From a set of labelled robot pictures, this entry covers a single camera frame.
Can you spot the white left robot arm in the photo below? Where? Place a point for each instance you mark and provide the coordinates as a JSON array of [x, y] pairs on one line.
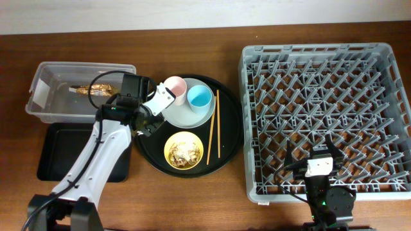
[[72, 204]]

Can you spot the yellow bowl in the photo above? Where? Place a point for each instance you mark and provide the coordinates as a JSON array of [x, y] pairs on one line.
[[183, 137]]

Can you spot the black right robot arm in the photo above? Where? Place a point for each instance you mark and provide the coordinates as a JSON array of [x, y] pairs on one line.
[[331, 206]]

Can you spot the black round tray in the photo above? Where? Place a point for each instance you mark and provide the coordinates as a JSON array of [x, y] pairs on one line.
[[231, 131]]

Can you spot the black rectangular tray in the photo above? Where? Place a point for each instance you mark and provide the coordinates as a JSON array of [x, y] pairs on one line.
[[63, 144]]

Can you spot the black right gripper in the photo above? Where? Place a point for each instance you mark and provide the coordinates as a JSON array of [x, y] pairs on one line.
[[336, 155]]

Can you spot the grey round plate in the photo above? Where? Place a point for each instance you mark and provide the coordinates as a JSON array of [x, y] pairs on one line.
[[182, 116]]

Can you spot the light blue cup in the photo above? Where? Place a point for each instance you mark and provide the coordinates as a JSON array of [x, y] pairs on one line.
[[199, 98]]

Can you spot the left wooden chopstick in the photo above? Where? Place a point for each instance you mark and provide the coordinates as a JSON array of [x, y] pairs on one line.
[[211, 133]]

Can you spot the grey plastic dishwasher rack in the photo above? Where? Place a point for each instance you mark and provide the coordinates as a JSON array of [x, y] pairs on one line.
[[301, 93]]

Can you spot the clear plastic waste bin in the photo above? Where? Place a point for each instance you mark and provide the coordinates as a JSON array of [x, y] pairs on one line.
[[52, 101]]

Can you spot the right wooden chopstick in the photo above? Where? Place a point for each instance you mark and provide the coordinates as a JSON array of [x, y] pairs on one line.
[[218, 122]]

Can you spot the wooden chopstick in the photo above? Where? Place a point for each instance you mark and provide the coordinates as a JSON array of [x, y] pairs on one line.
[[211, 133], [218, 122]]

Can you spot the pink cup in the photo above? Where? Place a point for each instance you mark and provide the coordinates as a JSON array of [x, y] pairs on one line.
[[178, 87]]

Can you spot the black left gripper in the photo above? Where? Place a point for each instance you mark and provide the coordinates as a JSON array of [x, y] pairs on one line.
[[157, 123]]

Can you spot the gold foil wrapper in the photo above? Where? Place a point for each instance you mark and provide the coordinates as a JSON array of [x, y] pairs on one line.
[[95, 90]]

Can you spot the food scraps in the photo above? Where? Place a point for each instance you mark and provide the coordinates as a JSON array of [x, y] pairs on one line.
[[184, 154]]

